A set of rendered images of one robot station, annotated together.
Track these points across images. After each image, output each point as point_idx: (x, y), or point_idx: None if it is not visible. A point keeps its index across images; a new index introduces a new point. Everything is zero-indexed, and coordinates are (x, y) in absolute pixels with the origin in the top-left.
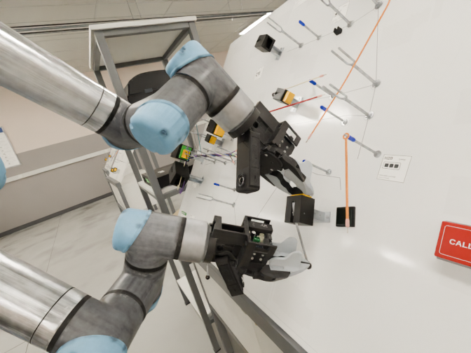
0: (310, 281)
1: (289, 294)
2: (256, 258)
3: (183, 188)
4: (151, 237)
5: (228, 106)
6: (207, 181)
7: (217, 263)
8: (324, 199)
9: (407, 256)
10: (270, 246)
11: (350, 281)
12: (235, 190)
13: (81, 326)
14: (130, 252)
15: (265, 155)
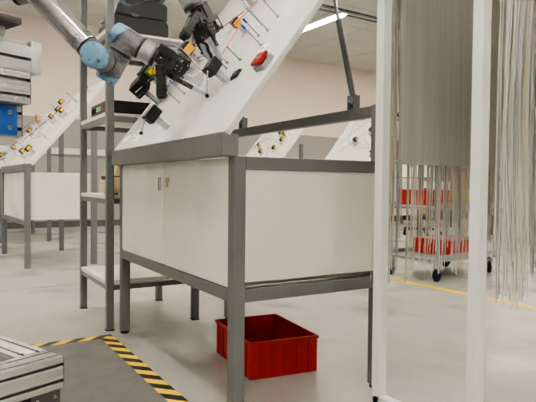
0: (206, 109)
1: (193, 122)
2: (177, 70)
3: (136, 119)
4: (129, 34)
5: None
6: (164, 100)
7: (155, 66)
8: (231, 72)
9: (247, 77)
10: (186, 60)
11: (223, 98)
12: (184, 93)
13: (96, 41)
14: (116, 41)
15: (199, 25)
